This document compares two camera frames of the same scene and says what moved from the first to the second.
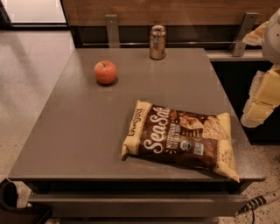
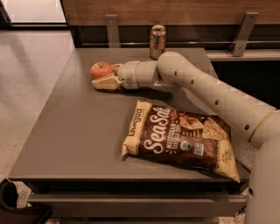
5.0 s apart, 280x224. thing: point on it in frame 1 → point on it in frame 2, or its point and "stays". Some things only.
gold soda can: (157, 42) stays
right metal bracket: (245, 28) stays
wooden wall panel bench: (204, 24) stays
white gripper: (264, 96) → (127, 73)
